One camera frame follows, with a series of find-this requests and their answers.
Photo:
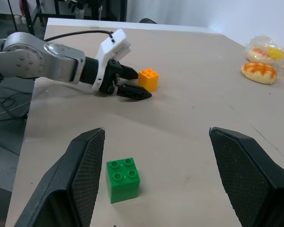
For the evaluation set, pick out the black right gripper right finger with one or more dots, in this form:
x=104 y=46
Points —
x=251 y=179

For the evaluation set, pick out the green toy building cube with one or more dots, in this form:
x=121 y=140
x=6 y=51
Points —
x=123 y=180

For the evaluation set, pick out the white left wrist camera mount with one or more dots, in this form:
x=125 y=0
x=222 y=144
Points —
x=113 y=54

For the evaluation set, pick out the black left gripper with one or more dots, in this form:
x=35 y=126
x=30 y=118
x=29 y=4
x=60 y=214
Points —
x=110 y=78

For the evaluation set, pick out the clear plastic bag of bread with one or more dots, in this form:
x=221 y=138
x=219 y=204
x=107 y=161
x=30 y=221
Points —
x=271 y=53

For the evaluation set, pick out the black round object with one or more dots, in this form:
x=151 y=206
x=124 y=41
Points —
x=148 y=21

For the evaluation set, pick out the black metal frame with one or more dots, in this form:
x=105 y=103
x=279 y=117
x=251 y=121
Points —
x=38 y=11

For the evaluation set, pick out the orange glazed toy bread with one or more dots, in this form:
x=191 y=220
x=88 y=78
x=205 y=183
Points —
x=259 y=72

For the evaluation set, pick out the orange toy building cube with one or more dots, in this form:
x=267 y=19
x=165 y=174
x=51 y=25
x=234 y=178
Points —
x=148 y=79

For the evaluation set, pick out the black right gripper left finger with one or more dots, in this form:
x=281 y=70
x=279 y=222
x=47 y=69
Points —
x=68 y=179

